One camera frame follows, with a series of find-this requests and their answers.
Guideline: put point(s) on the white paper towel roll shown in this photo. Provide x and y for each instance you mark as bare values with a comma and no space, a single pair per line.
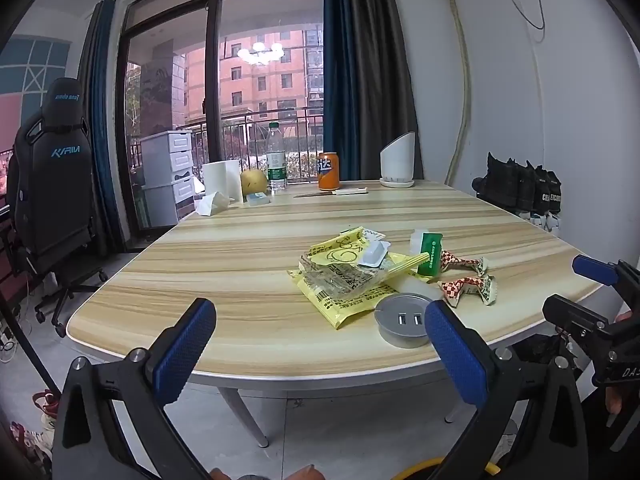
220,177

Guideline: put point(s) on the blue curtain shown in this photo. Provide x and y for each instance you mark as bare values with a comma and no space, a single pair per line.
337,60
102,110

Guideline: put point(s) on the crumpled white tissue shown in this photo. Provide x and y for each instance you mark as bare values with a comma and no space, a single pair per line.
210,204

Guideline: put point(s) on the red white sneaker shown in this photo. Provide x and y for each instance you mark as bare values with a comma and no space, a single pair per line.
47,402
32,445

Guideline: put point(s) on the clear printed wrapper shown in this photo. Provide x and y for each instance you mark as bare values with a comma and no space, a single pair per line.
340,277

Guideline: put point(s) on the small light blue box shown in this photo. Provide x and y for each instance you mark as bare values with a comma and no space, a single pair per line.
258,199

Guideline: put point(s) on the grey round desk socket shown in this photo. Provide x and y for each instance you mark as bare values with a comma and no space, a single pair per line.
400,325

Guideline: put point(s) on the white slanted plant pot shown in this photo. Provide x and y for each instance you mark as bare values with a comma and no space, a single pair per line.
397,157

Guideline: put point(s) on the orange soda can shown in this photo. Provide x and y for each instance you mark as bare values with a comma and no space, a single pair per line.
329,172

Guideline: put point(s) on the beige wall pipe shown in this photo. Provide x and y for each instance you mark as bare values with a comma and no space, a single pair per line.
467,85

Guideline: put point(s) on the bundle of wooden sticks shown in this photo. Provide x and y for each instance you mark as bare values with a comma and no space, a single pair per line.
407,263

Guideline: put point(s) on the white saucer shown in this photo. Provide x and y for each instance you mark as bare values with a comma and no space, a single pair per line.
395,185

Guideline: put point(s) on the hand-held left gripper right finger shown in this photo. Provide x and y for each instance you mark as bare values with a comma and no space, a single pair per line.
455,355

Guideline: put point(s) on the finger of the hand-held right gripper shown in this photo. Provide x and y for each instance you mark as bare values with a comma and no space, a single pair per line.
575,317
595,270

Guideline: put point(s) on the green lidded white tub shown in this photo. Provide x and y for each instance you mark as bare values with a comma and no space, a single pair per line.
430,255

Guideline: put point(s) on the wood-top table with white legs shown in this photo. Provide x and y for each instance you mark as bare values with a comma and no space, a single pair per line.
225,260

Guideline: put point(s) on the row of shoes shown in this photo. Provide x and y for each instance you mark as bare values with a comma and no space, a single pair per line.
510,185

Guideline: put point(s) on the person's left hand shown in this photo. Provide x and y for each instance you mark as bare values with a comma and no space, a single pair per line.
306,473

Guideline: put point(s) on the yellow plastic bag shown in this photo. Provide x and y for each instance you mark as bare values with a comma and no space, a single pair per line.
345,310

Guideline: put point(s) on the red chequered paper wrapper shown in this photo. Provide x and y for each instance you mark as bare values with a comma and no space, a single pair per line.
465,262
467,290

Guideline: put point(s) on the black framed glass door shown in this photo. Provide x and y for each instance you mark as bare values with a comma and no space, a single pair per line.
212,85

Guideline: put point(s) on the white drawer cabinet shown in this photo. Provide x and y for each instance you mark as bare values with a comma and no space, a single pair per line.
170,185

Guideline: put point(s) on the person's right hand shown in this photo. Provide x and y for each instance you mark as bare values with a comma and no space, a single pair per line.
613,400

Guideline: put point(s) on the small white plastic tub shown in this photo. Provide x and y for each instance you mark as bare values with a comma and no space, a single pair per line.
372,253

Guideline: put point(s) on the grey curtain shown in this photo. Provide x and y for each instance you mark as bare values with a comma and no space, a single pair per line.
385,85

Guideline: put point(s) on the clear water bottle green label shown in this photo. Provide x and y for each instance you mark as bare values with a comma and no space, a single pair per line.
276,160

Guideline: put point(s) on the yellow pear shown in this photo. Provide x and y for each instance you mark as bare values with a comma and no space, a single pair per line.
255,182

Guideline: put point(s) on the black gaming chair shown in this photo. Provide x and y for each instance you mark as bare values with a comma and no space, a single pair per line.
50,185

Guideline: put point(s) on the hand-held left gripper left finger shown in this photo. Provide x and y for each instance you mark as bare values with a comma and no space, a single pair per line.
185,350

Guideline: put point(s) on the black balcony railing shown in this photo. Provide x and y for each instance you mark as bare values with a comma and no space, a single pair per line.
247,135

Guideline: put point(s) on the white green medicine box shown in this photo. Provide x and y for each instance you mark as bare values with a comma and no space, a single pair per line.
371,235

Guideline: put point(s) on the red brick building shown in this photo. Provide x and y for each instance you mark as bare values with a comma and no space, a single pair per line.
260,90

